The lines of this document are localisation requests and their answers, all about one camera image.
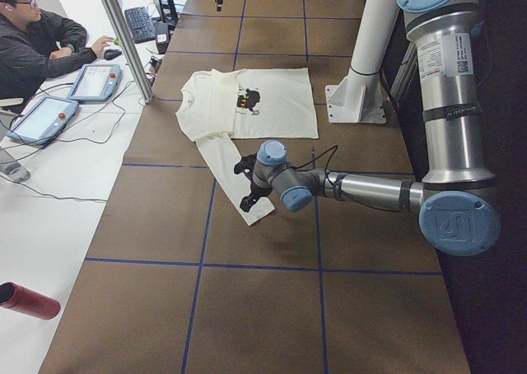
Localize near teach pendant tablet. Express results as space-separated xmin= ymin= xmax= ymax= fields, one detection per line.
xmin=7 ymin=96 xmax=79 ymax=146

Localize aluminium frame post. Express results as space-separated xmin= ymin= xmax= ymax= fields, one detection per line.
xmin=101 ymin=0 xmax=154 ymax=104

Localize black box with white label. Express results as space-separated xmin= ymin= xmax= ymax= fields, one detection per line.
xmin=155 ymin=21 xmax=170 ymax=54

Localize cream long-sleeve cat shirt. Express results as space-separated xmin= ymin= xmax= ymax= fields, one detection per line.
xmin=175 ymin=68 xmax=319 ymax=207

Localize black keyboard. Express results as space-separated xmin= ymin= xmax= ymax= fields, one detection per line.
xmin=124 ymin=7 xmax=156 ymax=44

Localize seated person in black jacket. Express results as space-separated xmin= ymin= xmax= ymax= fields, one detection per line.
xmin=1 ymin=0 xmax=114 ymax=114

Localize clear plastic water bottle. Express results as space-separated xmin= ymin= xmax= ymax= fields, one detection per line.
xmin=0 ymin=147 xmax=30 ymax=183

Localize black computer mouse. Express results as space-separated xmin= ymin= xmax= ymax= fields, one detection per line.
xmin=103 ymin=49 xmax=122 ymax=61

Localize far teach pendant tablet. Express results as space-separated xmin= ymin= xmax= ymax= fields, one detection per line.
xmin=67 ymin=64 xmax=122 ymax=103

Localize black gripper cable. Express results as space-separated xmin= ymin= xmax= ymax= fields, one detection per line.
xmin=294 ymin=144 xmax=413 ymax=213

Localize red cylindrical bottle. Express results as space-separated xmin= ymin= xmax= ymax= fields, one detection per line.
xmin=1 ymin=282 xmax=61 ymax=320

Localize teach pendant tablet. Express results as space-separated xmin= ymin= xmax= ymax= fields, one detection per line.
xmin=67 ymin=64 xmax=122 ymax=103
xmin=7 ymin=96 xmax=79 ymax=146

